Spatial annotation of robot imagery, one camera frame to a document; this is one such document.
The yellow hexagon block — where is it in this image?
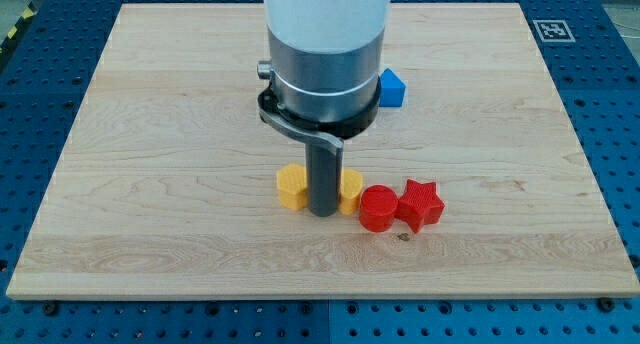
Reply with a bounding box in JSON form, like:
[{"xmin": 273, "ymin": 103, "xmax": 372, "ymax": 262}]
[{"xmin": 276, "ymin": 163, "xmax": 308, "ymax": 210}]

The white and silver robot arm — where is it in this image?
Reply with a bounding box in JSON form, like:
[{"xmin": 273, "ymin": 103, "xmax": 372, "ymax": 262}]
[{"xmin": 264, "ymin": 0, "xmax": 390, "ymax": 123}]

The wooden board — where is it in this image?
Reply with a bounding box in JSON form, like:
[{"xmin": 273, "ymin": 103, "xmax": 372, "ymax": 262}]
[{"xmin": 7, "ymin": 3, "xmax": 639, "ymax": 301}]

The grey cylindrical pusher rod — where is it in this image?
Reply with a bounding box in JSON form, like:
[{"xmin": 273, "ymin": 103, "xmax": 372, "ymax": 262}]
[{"xmin": 305, "ymin": 140, "xmax": 344, "ymax": 217}]

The black tool clamp with lever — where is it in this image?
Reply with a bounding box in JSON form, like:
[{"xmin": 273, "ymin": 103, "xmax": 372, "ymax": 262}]
[{"xmin": 257, "ymin": 79, "xmax": 381, "ymax": 154}]

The yellow heart block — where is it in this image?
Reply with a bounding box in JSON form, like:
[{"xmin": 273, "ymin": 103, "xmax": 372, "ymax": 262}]
[{"xmin": 338, "ymin": 169, "xmax": 364, "ymax": 215}]

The red cylinder block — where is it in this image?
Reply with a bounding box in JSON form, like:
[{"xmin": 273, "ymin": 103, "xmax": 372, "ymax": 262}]
[{"xmin": 359, "ymin": 185, "xmax": 398, "ymax": 233}]

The blue triangular block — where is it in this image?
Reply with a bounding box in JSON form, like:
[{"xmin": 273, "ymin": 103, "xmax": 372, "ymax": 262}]
[{"xmin": 379, "ymin": 68, "xmax": 406, "ymax": 108}]

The red star block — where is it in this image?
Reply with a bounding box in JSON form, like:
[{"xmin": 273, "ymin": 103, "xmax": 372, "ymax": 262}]
[{"xmin": 395, "ymin": 179, "xmax": 445, "ymax": 233}]

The white fiducial marker tag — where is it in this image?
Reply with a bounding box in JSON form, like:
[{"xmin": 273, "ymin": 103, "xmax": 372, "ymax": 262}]
[{"xmin": 533, "ymin": 19, "xmax": 575, "ymax": 43}]

